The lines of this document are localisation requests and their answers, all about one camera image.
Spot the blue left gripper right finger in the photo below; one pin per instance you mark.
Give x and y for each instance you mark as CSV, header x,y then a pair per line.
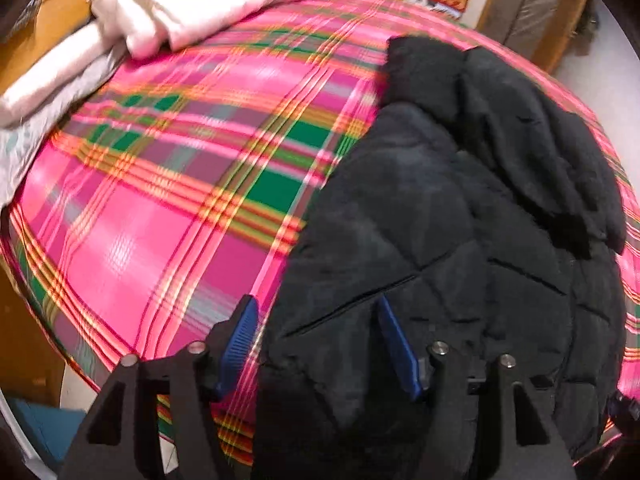
x,y
405,362

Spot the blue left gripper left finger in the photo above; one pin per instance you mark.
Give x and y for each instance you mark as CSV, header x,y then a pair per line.
x,y
236,339

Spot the black puffer jacket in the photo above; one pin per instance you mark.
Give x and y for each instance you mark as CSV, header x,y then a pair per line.
x,y
490,220

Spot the pink plaid bed sheet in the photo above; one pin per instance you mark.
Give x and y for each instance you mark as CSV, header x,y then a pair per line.
x,y
182,184

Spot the folded white blanket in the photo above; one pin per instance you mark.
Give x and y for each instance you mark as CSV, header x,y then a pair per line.
x,y
37,101

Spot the wooden headboard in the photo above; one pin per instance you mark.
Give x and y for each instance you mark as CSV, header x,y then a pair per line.
x,y
53,21

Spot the wooden door frame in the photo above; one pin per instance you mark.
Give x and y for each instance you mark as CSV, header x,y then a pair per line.
x,y
539,30

